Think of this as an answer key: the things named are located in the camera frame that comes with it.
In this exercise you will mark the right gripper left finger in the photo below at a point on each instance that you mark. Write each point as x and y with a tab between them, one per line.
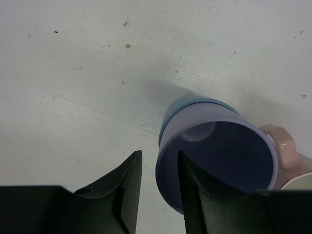
109	205

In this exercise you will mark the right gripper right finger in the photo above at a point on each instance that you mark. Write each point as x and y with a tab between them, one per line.
210	206

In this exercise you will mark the lavender plastic cup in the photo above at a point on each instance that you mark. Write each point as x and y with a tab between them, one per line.
220	142

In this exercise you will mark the light blue plastic cup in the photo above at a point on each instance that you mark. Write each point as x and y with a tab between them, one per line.
185	101

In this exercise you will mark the pink mug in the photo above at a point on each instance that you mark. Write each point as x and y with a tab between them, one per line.
294	169

